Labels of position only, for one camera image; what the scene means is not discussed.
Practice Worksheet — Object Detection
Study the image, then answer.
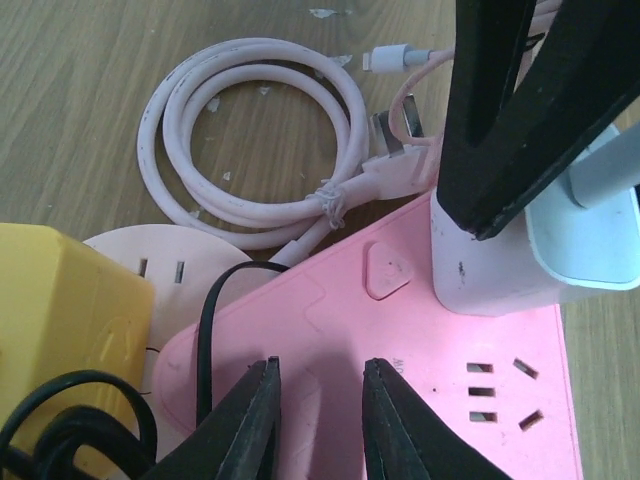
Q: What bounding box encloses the black thin cable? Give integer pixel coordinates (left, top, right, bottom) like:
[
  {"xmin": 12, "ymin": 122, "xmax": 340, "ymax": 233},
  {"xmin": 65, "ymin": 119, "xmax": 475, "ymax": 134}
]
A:
[{"xmin": 0, "ymin": 260, "xmax": 291, "ymax": 480}]

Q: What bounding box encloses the yellow cube socket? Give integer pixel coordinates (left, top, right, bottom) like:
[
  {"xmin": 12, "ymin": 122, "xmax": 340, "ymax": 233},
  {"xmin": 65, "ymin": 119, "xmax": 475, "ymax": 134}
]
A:
[{"xmin": 1, "ymin": 223, "xmax": 158, "ymax": 479}]

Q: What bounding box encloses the thin pink charging cable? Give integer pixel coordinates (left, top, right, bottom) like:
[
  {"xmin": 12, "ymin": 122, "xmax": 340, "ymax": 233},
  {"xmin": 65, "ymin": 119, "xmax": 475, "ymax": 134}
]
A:
[{"xmin": 359, "ymin": 0, "xmax": 556, "ymax": 146}]

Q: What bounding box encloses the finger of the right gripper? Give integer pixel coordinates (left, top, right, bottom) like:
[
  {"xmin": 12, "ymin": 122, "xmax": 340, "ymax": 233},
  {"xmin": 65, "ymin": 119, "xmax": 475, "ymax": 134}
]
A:
[
  {"xmin": 472, "ymin": 1, "xmax": 639, "ymax": 240},
  {"xmin": 437, "ymin": 1, "xmax": 536, "ymax": 230}
]

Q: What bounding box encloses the pink triangular power strip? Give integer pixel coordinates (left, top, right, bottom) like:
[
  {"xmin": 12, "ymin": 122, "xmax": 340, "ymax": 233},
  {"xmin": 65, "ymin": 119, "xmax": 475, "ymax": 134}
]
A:
[{"xmin": 154, "ymin": 192, "xmax": 585, "ymax": 480}]

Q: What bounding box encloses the white USB charger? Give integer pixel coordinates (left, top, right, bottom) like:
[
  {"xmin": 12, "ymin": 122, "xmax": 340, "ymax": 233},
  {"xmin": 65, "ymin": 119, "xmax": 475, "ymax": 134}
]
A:
[{"xmin": 431, "ymin": 125, "xmax": 639, "ymax": 316}]

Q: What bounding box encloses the round pink socket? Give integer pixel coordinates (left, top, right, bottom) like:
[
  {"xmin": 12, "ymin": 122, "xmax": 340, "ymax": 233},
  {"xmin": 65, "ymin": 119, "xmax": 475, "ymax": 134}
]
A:
[{"xmin": 82, "ymin": 223, "xmax": 261, "ymax": 401}]

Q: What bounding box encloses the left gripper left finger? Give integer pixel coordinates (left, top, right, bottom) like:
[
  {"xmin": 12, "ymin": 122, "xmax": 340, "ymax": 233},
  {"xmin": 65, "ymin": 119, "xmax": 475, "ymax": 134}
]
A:
[{"xmin": 144, "ymin": 357, "xmax": 280, "ymax": 479}]

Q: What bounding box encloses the pink coiled cable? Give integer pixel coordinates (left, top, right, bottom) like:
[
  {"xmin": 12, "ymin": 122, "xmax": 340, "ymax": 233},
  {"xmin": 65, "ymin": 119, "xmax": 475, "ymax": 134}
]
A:
[{"xmin": 137, "ymin": 38, "xmax": 441, "ymax": 265}]

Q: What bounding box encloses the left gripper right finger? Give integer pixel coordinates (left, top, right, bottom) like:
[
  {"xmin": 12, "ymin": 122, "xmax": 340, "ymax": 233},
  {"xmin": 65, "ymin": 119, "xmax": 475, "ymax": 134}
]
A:
[{"xmin": 362, "ymin": 358, "xmax": 509, "ymax": 480}]

